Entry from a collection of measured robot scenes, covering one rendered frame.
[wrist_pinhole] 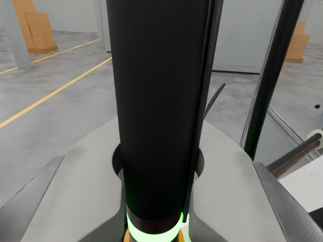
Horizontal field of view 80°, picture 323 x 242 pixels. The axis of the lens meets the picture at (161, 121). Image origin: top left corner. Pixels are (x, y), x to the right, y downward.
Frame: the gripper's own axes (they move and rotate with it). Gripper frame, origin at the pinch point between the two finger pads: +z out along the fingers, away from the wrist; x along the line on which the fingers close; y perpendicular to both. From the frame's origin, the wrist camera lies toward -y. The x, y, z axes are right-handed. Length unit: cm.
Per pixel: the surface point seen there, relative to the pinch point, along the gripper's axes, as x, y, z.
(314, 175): 34.1, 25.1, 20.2
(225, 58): 169, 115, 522
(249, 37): 216, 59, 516
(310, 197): 31.9, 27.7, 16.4
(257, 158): 70, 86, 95
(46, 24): -403, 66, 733
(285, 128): 70, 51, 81
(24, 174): -141, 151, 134
